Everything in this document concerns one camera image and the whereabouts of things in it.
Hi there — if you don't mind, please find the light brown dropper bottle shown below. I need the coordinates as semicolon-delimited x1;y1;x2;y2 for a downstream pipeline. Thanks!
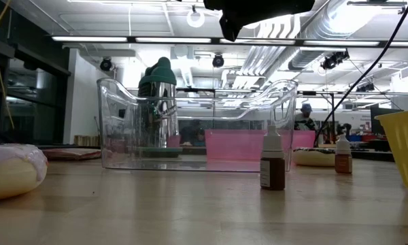
335;133;354;174

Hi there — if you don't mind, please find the clear plastic bin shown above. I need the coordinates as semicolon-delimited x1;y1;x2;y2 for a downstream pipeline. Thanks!
97;77;299;173

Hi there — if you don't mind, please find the person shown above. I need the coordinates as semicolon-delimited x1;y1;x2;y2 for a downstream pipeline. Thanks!
294;103;318;132
180;119;207;147

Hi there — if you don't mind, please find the red snack packet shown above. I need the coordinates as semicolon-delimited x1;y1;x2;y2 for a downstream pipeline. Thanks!
42;148;102;161

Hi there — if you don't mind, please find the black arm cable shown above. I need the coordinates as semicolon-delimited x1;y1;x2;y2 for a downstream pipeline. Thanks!
313;0;408;148

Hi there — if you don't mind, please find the yellow plastic basket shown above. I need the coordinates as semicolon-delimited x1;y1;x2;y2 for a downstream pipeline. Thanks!
374;108;408;195

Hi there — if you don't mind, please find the dark brown dropper bottle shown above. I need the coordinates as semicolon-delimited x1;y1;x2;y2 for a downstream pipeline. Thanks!
260;125;286;191

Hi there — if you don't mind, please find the pink frosted toy donut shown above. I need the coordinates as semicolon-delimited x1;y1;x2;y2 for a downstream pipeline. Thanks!
0;142;49;202

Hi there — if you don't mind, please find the white ring lamp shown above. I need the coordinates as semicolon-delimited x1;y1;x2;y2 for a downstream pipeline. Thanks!
186;5;206;29

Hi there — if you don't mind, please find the black computer monitor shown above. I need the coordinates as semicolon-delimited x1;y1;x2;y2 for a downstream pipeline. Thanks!
370;107;404;136

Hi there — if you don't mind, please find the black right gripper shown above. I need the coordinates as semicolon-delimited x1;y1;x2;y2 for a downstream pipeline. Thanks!
203;0;316;42

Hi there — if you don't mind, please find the pink plastic bin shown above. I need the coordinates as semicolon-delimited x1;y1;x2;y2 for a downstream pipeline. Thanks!
205;129;316;163

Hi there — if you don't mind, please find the teal and metal box grater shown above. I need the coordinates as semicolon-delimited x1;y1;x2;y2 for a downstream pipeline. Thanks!
137;56;184;159

